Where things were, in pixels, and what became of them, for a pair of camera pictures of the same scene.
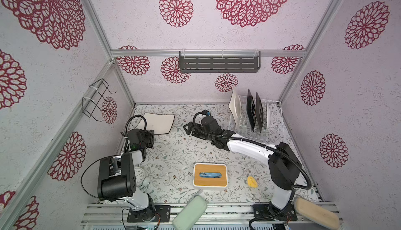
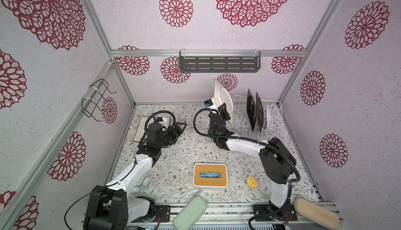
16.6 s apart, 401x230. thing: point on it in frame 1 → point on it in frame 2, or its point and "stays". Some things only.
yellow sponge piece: [252, 182] stays
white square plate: [160, 123] stays
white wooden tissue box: [210, 175] stays
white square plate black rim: [235, 105] → [221, 95]
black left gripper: [150, 134] → [176, 134]
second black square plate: [259, 112] stays
